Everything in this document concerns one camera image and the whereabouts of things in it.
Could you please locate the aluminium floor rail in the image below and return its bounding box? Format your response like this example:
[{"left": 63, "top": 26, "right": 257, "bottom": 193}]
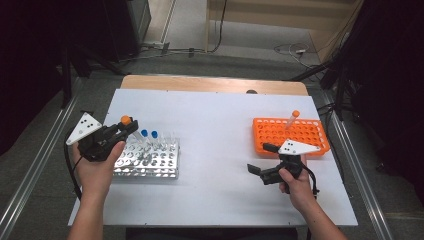
[
  {"left": 321, "top": 93, "right": 396, "bottom": 240},
  {"left": 0, "top": 77, "right": 84, "bottom": 240}
]

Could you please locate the person's dark clothing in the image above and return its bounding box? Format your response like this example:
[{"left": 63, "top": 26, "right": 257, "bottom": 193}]
[{"left": 125, "top": 228, "right": 298, "bottom": 240}]

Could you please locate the white table board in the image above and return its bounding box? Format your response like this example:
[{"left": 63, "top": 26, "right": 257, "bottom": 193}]
[{"left": 68, "top": 88, "right": 358, "bottom": 228}]

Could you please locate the orange test tube rack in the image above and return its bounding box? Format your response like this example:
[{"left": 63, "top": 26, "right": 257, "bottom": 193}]
[{"left": 252, "top": 116, "right": 331, "bottom": 158}]

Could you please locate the right hand-held gripper cable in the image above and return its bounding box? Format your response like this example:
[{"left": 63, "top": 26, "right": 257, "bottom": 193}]
[{"left": 299, "top": 163, "right": 321, "bottom": 201}]

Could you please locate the black metal stand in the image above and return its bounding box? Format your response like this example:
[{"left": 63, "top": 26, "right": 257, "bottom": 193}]
[
  {"left": 334, "top": 64, "right": 348, "bottom": 122},
  {"left": 59, "top": 46, "right": 74, "bottom": 109}
]

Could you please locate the person's left hand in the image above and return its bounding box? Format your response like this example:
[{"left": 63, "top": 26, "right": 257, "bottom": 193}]
[{"left": 71, "top": 140, "right": 127, "bottom": 202}]

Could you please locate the black cabinet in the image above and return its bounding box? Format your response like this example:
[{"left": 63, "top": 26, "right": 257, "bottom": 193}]
[{"left": 99, "top": 0, "right": 152, "bottom": 63}]

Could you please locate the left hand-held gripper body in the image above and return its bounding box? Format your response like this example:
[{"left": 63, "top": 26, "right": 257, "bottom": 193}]
[{"left": 65, "top": 112, "right": 129, "bottom": 163}]

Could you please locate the white cable with plug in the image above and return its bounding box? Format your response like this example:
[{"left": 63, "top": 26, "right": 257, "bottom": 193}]
[{"left": 273, "top": 42, "right": 323, "bottom": 69}]

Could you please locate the black hanging cable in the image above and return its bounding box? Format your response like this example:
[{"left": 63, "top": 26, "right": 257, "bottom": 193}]
[{"left": 206, "top": 0, "right": 229, "bottom": 54}]

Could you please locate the blue cap test tube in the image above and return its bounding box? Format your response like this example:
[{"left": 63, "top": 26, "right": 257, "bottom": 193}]
[
  {"left": 150, "top": 130, "right": 163, "bottom": 148},
  {"left": 140, "top": 128, "right": 153, "bottom": 146}
]

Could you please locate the grey floor cable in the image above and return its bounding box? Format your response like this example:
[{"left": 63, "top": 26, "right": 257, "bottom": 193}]
[{"left": 124, "top": 41, "right": 209, "bottom": 63}]

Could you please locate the dark curtain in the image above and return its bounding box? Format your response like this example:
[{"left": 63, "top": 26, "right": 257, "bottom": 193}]
[
  {"left": 328, "top": 0, "right": 424, "bottom": 204},
  {"left": 0, "top": 0, "right": 111, "bottom": 156}
]

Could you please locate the metal test tube rack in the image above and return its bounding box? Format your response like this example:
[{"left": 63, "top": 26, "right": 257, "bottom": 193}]
[{"left": 112, "top": 134, "right": 181, "bottom": 179}]

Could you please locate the hand-held gripper cable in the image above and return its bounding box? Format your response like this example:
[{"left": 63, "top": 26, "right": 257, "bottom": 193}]
[
  {"left": 63, "top": 141, "right": 84, "bottom": 202},
  {"left": 299, "top": 163, "right": 321, "bottom": 201}
]

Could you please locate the left hand-held gripper cable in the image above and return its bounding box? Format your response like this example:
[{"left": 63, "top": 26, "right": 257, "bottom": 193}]
[{"left": 63, "top": 141, "right": 84, "bottom": 202}]

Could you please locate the light wooden shelf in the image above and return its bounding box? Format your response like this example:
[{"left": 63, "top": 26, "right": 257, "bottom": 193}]
[{"left": 204, "top": 0, "right": 364, "bottom": 64}]

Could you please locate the person's right hand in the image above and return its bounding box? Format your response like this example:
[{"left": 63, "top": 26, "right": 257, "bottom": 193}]
[{"left": 278, "top": 162, "right": 318, "bottom": 215}]

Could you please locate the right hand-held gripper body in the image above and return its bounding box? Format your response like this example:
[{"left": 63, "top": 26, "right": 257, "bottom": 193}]
[{"left": 259, "top": 138, "right": 322, "bottom": 186}]

